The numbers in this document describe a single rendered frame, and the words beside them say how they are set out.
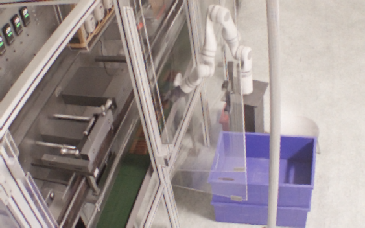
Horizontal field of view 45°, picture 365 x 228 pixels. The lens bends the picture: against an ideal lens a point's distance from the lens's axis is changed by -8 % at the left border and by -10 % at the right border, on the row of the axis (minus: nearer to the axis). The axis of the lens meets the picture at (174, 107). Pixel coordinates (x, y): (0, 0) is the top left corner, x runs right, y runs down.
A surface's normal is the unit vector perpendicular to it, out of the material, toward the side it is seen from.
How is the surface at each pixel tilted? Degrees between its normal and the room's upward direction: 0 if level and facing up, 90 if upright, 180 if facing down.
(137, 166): 2
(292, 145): 90
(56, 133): 0
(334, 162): 0
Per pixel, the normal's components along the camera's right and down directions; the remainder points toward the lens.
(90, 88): -0.14, -0.75
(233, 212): -0.24, 0.66
